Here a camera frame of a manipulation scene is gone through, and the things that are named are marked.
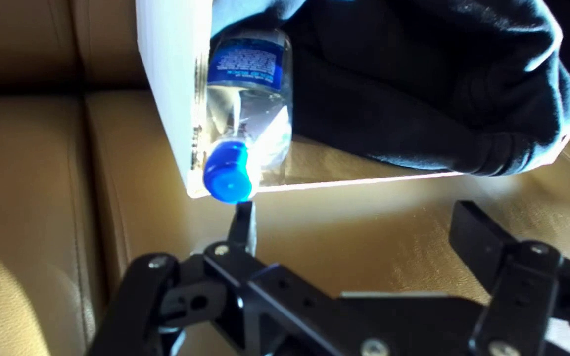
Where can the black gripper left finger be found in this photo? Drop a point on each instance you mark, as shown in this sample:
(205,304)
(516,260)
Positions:
(243,228)

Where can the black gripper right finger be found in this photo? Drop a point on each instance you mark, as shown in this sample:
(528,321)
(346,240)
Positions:
(484,240)

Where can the clear water bottle blue cap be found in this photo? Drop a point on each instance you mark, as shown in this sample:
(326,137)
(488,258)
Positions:
(249,112)

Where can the white cardboard box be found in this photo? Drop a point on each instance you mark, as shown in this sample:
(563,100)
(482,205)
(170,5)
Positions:
(168,80)

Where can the tan leather sofa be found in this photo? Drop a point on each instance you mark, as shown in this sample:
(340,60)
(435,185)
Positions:
(35,165)

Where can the dark blue clothing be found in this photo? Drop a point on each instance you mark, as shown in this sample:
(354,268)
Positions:
(431,86)

